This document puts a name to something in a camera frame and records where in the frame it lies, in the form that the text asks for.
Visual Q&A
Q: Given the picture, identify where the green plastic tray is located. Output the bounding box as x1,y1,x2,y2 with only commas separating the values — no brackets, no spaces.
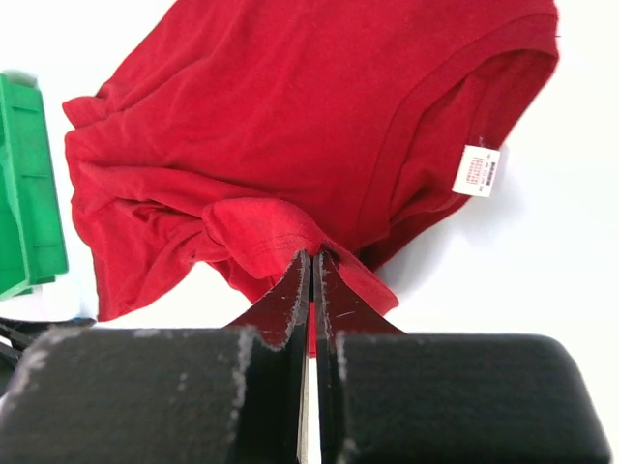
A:
1,73,68,301

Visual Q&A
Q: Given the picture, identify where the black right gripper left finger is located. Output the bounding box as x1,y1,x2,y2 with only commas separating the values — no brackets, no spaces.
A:
1,251,311,463

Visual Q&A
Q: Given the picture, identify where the red t shirt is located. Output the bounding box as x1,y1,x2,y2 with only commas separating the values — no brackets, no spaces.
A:
64,1,558,321

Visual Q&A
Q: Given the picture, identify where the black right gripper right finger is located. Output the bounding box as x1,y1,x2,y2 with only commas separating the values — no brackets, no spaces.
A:
312,252,611,463

